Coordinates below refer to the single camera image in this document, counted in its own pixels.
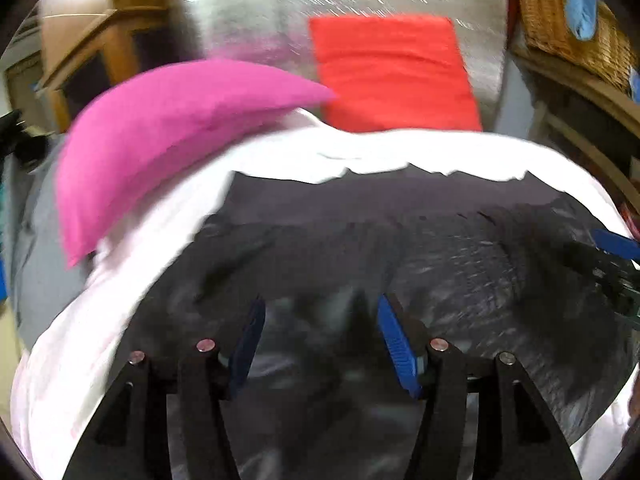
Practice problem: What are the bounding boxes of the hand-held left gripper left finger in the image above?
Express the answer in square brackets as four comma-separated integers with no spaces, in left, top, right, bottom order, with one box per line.
[62,296,267,480]

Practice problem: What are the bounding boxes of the pink pillow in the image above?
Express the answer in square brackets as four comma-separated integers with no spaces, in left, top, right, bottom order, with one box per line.
[56,58,337,268]

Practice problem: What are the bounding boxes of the red pillow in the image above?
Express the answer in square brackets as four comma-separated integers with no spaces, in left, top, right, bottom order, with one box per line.
[308,15,483,133]

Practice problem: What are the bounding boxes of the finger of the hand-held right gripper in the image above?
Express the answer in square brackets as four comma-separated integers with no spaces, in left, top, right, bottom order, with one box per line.
[592,229,640,263]

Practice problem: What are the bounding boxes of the wooden shelf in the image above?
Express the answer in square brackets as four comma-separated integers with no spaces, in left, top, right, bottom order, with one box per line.
[510,45,640,221]

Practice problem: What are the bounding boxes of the wicker basket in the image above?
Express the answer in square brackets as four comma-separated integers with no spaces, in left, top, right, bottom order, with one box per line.
[510,0,636,91]

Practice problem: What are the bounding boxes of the dark object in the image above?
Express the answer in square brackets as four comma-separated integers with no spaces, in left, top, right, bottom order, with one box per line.
[0,110,48,166]

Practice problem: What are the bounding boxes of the grey bed sheet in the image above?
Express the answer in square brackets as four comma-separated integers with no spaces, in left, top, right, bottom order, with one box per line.
[10,135,101,346]

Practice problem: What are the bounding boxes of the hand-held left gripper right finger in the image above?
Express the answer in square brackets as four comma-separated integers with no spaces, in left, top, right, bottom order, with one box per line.
[377,292,583,480]

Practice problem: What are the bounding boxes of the white bedspread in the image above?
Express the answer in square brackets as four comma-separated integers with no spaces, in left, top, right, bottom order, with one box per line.
[10,107,640,480]

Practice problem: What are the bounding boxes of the wooden cabinet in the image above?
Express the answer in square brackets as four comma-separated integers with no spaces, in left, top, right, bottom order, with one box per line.
[5,0,201,131]

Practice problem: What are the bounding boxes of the light blue cloth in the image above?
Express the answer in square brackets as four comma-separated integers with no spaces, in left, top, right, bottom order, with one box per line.
[564,0,601,41]

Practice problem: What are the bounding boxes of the black puffer jacket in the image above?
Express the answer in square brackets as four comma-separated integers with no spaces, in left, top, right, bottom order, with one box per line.
[125,162,633,480]

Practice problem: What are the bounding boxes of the silver foil mat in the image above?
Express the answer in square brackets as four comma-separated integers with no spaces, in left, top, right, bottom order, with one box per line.
[177,0,511,121]

